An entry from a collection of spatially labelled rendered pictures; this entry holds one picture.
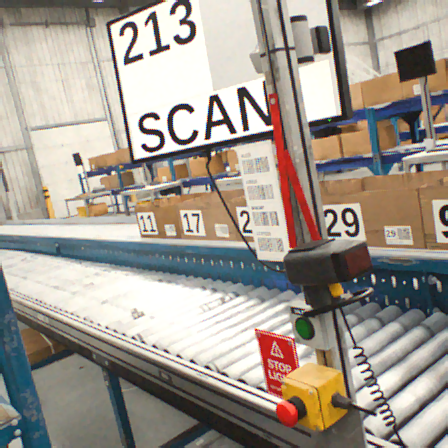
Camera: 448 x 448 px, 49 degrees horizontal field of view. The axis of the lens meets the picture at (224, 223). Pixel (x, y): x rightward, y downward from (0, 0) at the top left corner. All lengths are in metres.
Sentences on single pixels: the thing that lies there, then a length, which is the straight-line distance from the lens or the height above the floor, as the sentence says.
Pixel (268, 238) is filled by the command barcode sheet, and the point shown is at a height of 1.09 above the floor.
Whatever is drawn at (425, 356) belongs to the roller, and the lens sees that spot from 1.14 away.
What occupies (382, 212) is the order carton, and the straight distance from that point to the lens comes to 1.42.
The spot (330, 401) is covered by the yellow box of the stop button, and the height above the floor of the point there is 0.84.
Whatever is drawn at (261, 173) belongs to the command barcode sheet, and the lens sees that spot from 0.80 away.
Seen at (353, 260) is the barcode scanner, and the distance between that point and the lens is 0.67.
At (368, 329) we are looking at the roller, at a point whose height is 0.74.
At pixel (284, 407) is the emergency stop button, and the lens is 0.79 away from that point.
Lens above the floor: 1.25
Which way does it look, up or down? 9 degrees down
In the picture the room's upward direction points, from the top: 12 degrees counter-clockwise
